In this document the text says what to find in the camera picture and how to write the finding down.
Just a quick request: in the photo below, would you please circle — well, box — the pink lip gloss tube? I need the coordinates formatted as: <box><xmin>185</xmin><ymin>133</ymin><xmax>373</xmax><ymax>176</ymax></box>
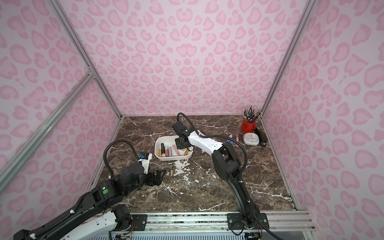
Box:
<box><xmin>173</xmin><ymin>145</ymin><xmax>181</xmax><ymax>156</ymax></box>

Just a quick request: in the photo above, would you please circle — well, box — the white plastic storage box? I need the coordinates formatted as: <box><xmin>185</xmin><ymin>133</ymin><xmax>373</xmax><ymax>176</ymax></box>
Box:
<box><xmin>155</xmin><ymin>136</ymin><xmax>194</xmax><ymax>161</ymax></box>

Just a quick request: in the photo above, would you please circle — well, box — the silver lipstick tube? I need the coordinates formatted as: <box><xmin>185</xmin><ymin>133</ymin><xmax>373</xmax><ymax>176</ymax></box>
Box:
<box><xmin>168</xmin><ymin>147</ymin><xmax>173</xmax><ymax>157</ymax></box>

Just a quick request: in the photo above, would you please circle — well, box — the black lipstick gold band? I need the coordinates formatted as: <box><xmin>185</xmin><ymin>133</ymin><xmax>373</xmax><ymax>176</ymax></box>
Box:
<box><xmin>161</xmin><ymin>143</ymin><xmax>166</xmax><ymax>158</ymax></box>

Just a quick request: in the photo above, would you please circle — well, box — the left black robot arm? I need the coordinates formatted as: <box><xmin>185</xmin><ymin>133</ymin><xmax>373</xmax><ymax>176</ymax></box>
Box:
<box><xmin>13</xmin><ymin>140</ymin><xmax>166</xmax><ymax>240</ymax></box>

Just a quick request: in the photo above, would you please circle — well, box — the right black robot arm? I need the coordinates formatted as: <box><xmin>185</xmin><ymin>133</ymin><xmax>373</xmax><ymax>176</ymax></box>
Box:
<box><xmin>173</xmin><ymin>113</ymin><xmax>261</xmax><ymax>229</ymax></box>

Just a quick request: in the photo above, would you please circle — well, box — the red pen holder cup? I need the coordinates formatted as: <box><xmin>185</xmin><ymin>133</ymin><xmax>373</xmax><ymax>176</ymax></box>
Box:
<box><xmin>241</xmin><ymin>119</ymin><xmax>257</xmax><ymax>133</ymax></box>

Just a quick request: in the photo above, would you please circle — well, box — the white round alarm clock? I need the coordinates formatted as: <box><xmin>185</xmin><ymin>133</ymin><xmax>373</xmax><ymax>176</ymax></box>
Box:
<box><xmin>243</xmin><ymin>133</ymin><xmax>260</xmax><ymax>146</ymax></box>

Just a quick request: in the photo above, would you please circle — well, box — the bundle of pens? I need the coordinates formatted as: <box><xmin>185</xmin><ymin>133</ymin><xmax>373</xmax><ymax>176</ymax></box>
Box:
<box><xmin>243</xmin><ymin>106</ymin><xmax>263</xmax><ymax>124</ymax></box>

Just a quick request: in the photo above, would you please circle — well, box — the black object behind clock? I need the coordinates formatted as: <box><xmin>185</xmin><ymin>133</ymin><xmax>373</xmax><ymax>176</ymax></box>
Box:
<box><xmin>254</xmin><ymin>128</ymin><xmax>268</xmax><ymax>148</ymax></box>

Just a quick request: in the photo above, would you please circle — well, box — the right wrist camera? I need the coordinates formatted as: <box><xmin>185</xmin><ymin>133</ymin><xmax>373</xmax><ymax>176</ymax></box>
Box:
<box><xmin>172</xmin><ymin>121</ymin><xmax>188</xmax><ymax>135</ymax></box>

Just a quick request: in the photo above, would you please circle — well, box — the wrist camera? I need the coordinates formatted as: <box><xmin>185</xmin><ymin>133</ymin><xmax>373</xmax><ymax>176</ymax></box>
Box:
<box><xmin>172</xmin><ymin>121</ymin><xmax>188</xmax><ymax>135</ymax></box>
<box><xmin>139</xmin><ymin>152</ymin><xmax>153</xmax><ymax>174</ymax></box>

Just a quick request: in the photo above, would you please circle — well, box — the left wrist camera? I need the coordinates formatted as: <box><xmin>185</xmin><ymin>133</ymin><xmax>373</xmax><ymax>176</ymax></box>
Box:
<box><xmin>139</xmin><ymin>152</ymin><xmax>153</xmax><ymax>174</ymax></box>

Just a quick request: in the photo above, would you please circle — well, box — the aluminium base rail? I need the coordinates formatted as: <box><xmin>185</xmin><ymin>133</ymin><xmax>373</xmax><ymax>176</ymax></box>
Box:
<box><xmin>86</xmin><ymin>211</ymin><xmax>316</xmax><ymax>240</ymax></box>

